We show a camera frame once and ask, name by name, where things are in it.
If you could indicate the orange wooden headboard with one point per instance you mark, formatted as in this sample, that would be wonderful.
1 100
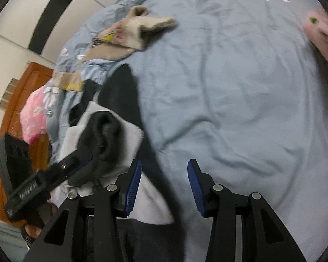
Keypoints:
34 76

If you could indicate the white wardrobe with black stripe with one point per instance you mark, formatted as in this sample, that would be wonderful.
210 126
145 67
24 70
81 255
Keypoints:
44 26

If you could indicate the blue floral duvet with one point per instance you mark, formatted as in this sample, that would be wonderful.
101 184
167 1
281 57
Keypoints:
237 86

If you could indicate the black and grey fleece jacket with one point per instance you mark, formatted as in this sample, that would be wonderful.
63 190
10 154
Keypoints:
115 136

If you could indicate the pink quilted pillow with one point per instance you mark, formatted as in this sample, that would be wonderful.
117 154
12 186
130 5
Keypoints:
32 115

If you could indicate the beige cartoon print garment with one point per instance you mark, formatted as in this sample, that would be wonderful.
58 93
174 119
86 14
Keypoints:
115 42

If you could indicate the pink folded garment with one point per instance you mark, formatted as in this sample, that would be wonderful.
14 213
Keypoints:
316 29

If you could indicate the person's left hand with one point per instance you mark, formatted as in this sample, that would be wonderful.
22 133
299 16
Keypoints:
32 229

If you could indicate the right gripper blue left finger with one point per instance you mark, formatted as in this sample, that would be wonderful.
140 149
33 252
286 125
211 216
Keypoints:
132 184

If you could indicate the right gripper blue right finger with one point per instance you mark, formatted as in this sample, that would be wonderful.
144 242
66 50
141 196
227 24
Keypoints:
195 178

